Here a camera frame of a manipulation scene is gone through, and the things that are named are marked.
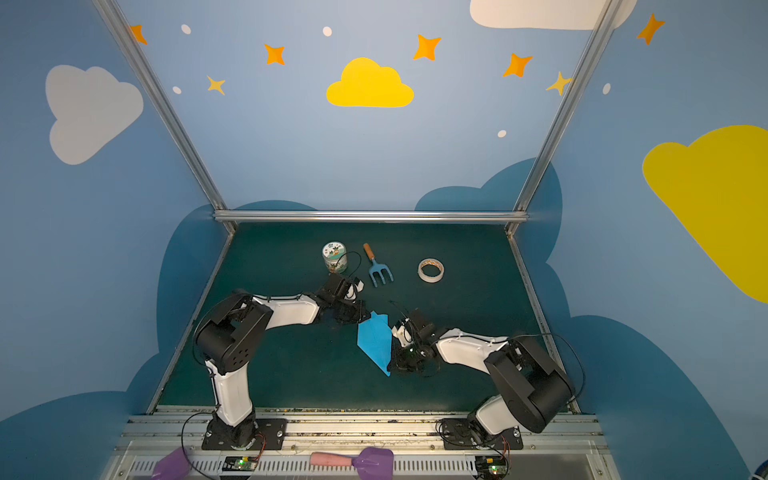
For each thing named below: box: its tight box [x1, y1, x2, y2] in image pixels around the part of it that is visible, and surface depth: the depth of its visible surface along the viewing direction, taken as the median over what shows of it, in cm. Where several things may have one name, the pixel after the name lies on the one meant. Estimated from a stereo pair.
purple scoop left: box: [150, 447, 190, 480], surface depth 71 cm
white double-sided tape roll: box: [417, 258, 445, 283], surface depth 109 cm
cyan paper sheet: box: [357, 310, 393, 377], surface depth 93 cm
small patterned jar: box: [322, 241, 348, 274], surface depth 106 cm
